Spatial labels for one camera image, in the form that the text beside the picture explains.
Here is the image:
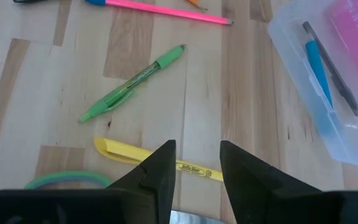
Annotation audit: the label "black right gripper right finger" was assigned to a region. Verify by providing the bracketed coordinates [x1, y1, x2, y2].
[219, 140, 326, 224]

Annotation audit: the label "blue pen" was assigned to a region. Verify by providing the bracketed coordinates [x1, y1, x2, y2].
[305, 33, 334, 110]

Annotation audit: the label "pink pencil blue eraser cap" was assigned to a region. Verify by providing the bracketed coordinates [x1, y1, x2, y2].
[84, 0, 235, 26]

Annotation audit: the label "grey pencil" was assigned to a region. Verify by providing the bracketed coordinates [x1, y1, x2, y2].
[301, 21, 358, 118]

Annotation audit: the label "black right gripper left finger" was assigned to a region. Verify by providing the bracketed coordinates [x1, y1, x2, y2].
[108, 139, 177, 224]

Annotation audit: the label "green handled scissors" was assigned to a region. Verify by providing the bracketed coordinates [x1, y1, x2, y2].
[24, 170, 226, 224]

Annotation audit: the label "clear pencil box pink lid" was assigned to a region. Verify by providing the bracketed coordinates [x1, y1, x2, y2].
[267, 0, 358, 167]

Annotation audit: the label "green pen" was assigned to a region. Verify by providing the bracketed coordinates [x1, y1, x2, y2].
[79, 44, 187, 123]

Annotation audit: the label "orange pencil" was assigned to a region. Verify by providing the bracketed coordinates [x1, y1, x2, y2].
[185, 0, 208, 11]

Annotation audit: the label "yellow highlighter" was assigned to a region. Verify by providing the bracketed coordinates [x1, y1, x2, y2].
[93, 136, 224, 182]

